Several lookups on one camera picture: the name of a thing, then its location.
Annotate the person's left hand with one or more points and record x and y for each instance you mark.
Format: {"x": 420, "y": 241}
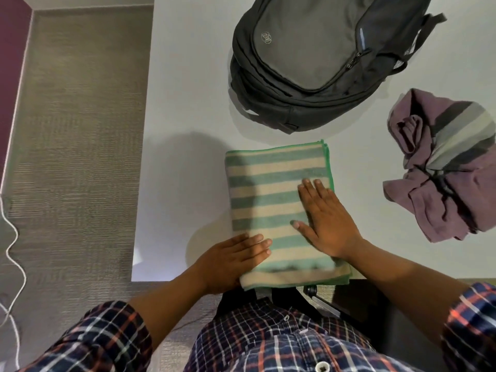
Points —
{"x": 228, "y": 263}

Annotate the person's right hand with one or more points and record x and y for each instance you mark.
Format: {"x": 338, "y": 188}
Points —
{"x": 329, "y": 224}

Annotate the green white striped towel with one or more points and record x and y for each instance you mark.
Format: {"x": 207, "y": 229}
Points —
{"x": 267, "y": 189}

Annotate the black chair with armrests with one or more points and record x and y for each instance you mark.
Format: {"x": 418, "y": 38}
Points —
{"x": 364, "y": 306}

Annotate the purple striped t-shirt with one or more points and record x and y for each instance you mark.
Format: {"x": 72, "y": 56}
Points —
{"x": 438, "y": 205}

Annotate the grey backpack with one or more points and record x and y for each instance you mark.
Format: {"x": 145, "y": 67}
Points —
{"x": 310, "y": 42}

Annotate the person's right forearm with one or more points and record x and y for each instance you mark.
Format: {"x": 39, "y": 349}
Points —
{"x": 410, "y": 290}

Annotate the person's left forearm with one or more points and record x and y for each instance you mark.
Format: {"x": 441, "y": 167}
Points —
{"x": 170, "y": 306}

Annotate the white table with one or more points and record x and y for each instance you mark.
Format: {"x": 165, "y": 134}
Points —
{"x": 186, "y": 92}

